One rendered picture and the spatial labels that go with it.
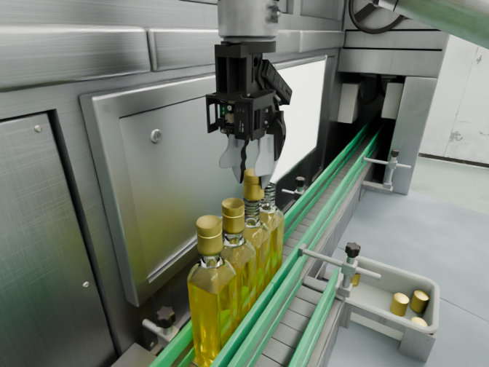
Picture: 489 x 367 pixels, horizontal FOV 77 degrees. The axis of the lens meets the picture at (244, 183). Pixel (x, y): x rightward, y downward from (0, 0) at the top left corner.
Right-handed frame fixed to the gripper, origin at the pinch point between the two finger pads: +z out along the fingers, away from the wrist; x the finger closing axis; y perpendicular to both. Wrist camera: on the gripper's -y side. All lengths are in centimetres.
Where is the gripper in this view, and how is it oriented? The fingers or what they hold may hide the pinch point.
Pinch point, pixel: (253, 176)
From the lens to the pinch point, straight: 49.6
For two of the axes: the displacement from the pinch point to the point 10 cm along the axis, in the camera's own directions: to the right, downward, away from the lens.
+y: -5.0, 3.8, -7.8
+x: 8.7, 2.2, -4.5
